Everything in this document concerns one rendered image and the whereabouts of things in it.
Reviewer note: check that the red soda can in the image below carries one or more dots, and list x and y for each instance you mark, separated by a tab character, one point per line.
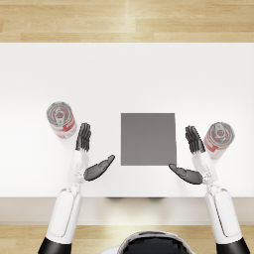
218	139
61	119

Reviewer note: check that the dark grey square mat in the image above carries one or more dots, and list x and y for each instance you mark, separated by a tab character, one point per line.
148	139

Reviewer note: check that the dark round robot body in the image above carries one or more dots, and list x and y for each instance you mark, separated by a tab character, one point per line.
155	243

